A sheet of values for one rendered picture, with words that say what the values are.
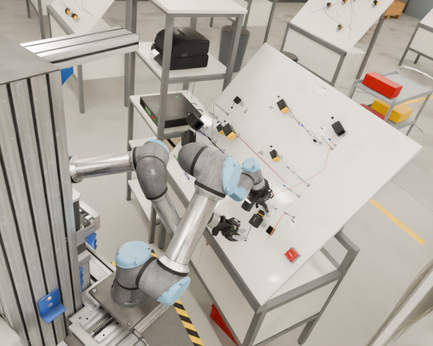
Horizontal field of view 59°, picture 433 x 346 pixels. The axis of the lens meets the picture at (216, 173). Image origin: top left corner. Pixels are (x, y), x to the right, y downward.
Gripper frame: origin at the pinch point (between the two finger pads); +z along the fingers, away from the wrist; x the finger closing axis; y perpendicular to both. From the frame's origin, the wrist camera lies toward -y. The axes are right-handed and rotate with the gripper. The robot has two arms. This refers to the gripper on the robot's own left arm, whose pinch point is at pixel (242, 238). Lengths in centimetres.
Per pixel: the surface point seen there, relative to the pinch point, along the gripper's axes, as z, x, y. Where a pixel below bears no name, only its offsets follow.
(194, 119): -31, 71, -20
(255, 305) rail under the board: 15.1, -28.5, -2.3
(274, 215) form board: 7.9, 12.4, 13.4
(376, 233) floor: 201, 100, -34
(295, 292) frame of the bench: 38.8, -15.3, 2.7
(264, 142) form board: -3, 54, 12
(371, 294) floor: 169, 29, -28
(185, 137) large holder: -30, 61, -27
